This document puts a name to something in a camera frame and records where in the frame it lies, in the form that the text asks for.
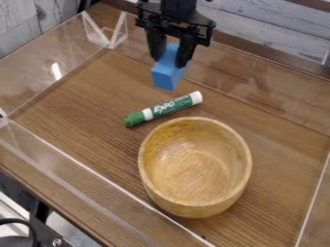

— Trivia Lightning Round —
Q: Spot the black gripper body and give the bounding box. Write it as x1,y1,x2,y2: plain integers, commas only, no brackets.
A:
135,0,217,46

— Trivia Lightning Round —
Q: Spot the clear acrylic corner bracket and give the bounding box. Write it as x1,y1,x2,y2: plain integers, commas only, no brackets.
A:
82,12,129,49

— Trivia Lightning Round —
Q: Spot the clear acrylic barrier wall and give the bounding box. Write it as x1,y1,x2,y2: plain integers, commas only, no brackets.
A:
0,109,215,247

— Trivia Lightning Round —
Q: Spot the black cable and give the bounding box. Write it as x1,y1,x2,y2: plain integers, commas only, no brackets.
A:
0,217,40,247

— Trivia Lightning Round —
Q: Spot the green Expo marker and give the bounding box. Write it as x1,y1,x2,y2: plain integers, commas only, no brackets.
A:
125,91,203,127

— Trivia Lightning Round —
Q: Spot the black metal table leg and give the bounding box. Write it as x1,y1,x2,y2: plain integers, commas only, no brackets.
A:
35,202,51,223

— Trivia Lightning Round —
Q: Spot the brown wooden bowl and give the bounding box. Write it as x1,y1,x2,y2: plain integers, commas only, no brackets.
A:
138,117,253,219

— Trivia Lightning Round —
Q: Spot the blue foam block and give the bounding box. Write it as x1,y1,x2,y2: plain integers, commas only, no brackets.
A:
151,42,186,91

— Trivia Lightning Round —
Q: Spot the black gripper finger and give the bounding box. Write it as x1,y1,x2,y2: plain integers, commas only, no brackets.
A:
175,30,198,69
145,22,166,61

